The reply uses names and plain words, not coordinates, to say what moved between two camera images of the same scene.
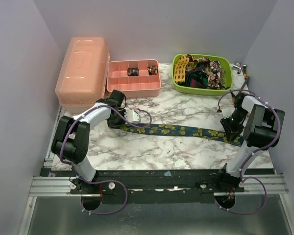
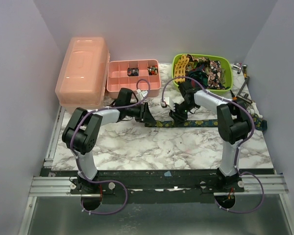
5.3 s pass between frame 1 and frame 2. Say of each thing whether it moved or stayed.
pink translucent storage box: stayed
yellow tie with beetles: stayed
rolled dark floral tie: stayed
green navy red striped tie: stayed
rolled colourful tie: stayed
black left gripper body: moved
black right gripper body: moved
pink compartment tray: stayed
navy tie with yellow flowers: moved
